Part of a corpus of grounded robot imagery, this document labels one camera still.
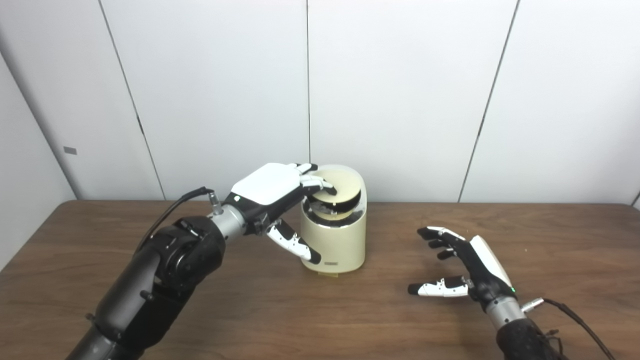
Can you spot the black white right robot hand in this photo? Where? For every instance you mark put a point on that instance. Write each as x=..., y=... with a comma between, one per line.
x=482, y=270

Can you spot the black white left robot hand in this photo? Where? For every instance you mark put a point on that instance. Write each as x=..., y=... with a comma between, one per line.
x=267, y=185

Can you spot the round cream bin lid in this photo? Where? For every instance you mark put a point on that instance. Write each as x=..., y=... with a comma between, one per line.
x=347, y=185

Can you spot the cream-colored bin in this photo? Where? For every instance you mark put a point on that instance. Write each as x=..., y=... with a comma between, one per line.
x=340, y=245

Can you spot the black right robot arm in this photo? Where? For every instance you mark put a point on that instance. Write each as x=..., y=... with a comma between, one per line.
x=520, y=335

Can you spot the small grey wall label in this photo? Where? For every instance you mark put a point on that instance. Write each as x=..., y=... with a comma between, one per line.
x=70, y=150

